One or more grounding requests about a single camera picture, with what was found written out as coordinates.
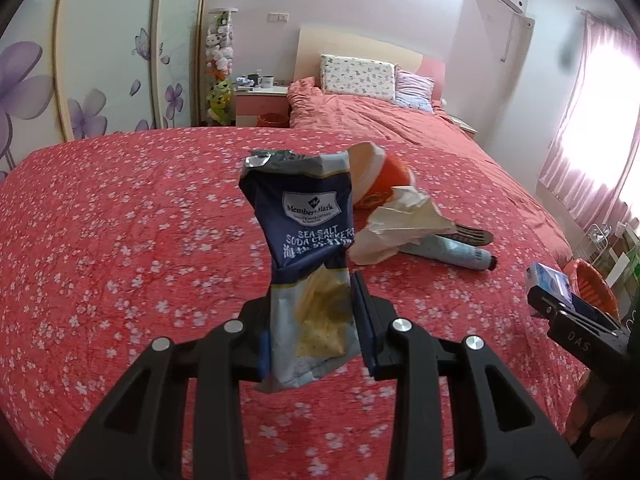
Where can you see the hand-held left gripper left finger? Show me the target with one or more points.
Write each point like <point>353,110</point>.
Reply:
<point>250,330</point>

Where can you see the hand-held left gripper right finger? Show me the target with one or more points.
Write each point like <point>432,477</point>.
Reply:
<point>362,320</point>

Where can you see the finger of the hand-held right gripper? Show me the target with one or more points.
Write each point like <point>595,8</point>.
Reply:
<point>545,305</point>
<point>595,315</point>

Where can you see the blue and white small box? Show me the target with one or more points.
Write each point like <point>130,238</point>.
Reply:
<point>547,277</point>

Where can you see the orange plastic laundry basket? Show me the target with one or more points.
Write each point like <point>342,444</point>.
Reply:
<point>592,280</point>

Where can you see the beige paper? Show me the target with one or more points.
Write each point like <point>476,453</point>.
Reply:
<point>395,230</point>

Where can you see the light blue tube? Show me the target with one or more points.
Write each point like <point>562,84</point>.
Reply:
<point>450,252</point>

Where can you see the blue and white cracker packet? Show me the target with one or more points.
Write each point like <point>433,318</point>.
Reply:
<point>305,220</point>

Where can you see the orange paper cup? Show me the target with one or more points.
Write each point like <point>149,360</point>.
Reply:
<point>390,180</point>

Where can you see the red floral tablecloth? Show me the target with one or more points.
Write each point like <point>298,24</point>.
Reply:
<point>150,260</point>

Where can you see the pink window curtain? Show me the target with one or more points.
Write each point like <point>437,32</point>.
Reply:
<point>590,160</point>

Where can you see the pink and white nightstand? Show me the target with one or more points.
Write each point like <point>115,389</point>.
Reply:
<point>462,124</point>
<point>257,102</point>

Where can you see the salmon duvet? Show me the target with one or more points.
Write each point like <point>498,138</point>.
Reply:
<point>425,125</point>

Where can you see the pink striped pillow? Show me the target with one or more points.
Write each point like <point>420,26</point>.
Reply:
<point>415,92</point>

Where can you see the white floral pillow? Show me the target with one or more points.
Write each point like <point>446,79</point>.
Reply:
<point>357,77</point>

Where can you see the white mug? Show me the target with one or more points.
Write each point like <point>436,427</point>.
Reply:
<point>266,81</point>

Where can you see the clear tube of plush toys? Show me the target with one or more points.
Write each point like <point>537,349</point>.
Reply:
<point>221,60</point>

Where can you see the white air conditioner pipe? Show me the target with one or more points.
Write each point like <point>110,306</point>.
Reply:
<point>507,35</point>

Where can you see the beige and pink headboard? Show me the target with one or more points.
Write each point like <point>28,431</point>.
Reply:
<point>350,45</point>

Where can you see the metal curtain rod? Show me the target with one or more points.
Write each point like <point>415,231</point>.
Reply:
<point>600,14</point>

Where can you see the sliding wardrobe with purple flowers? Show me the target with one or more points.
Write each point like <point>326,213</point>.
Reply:
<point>100,50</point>

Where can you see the white wall switch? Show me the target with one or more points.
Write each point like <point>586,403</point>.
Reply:
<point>278,17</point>

